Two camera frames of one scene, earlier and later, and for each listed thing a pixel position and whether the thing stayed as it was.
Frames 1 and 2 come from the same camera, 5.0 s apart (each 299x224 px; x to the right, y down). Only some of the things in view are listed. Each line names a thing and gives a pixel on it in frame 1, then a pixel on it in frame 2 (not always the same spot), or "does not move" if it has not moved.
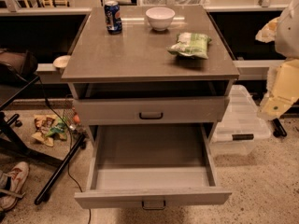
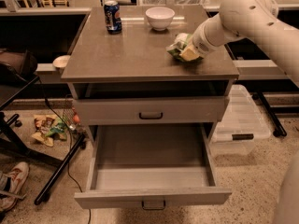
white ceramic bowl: (160, 18) does not move
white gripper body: (289, 35) -> (202, 43)
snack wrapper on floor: (49, 127) does not move
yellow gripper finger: (268, 32) -> (190, 39)
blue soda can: (113, 17) does not move
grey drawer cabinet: (149, 65) does not move
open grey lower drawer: (150, 166) does not move
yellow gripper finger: (273, 106) -> (189, 54)
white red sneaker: (19, 175) does not move
